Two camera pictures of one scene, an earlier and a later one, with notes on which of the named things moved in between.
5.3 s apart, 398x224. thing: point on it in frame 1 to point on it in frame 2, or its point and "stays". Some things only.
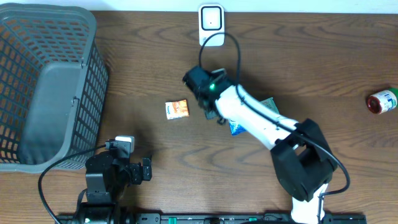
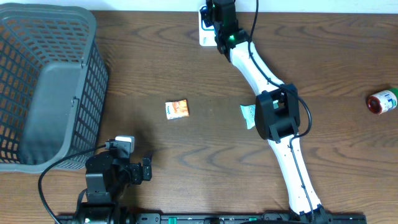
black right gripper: (209, 114) to (209, 10)
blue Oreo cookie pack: (236, 129) to (207, 23)
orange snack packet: (178, 109) stays
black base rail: (208, 218) stays
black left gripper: (137, 175) stays
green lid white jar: (382, 101) stays
